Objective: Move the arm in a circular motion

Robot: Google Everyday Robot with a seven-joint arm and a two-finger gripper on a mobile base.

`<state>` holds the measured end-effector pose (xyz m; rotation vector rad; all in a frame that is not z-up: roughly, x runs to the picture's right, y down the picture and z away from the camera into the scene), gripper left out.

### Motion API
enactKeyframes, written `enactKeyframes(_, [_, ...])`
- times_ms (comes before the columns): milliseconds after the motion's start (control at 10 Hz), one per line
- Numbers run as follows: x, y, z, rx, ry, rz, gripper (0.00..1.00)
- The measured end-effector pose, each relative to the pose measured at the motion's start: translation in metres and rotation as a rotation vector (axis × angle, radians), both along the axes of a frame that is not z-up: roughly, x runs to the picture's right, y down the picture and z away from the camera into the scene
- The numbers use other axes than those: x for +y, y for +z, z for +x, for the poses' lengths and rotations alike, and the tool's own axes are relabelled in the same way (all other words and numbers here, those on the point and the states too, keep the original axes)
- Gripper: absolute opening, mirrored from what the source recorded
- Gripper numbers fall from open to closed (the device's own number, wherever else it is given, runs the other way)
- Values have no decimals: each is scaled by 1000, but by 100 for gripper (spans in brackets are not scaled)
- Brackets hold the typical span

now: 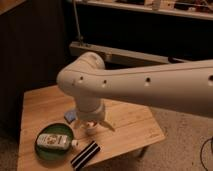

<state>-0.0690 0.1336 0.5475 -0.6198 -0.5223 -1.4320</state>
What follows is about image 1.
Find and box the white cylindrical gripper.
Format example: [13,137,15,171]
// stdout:
[73,103,115,131]

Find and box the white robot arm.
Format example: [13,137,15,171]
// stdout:
[57,52,213,128]

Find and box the white paper cup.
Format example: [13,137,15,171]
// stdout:
[82,121,98,135]

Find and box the blue sponge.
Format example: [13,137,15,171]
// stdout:
[64,110,76,123]

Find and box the black white striped cloth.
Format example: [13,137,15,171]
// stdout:
[71,141,100,171]

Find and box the wooden table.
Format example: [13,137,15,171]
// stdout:
[17,86,165,171]

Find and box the white green-labelled bottle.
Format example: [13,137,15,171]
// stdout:
[36,133,78,150]

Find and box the green round plate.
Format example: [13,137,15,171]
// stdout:
[34,123,78,161]

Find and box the grey baseboard heater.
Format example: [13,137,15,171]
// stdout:
[69,41,183,67]

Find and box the metal pole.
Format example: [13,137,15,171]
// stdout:
[72,0,83,45]

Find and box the black floor cable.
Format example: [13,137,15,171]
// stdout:
[199,136,213,171]

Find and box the wooden wall shelf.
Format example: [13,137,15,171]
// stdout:
[66,0,213,22]

